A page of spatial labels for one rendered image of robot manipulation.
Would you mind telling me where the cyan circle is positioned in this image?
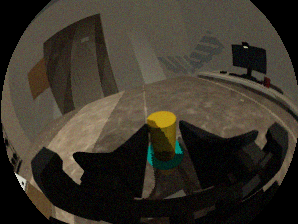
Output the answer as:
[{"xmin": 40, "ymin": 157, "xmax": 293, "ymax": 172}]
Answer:
[{"xmin": 146, "ymin": 140, "xmax": 184, "ymax": 169}]

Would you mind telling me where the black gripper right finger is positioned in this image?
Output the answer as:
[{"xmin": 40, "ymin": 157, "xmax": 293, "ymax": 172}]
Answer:
[{"xmin": 178, "ymin": 120, "xmax": 258, "ymax": 190}]

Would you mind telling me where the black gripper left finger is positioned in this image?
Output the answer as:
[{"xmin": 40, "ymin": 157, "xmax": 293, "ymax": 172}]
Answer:
[{"xmin": 72, "ymin": 123, "xmax": 149, "ymax": 197}]

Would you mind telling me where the yellow cylinder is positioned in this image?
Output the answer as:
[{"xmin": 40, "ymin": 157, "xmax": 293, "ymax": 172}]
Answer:
[{"xmin": 146, "ymin": 112, "xmax": 177, "ymax": 161}]

